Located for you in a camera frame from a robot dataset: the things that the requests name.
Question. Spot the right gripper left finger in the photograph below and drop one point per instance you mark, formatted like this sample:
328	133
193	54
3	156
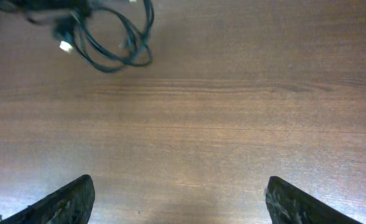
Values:
72	203

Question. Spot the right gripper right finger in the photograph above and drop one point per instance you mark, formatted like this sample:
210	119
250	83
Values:
288	204

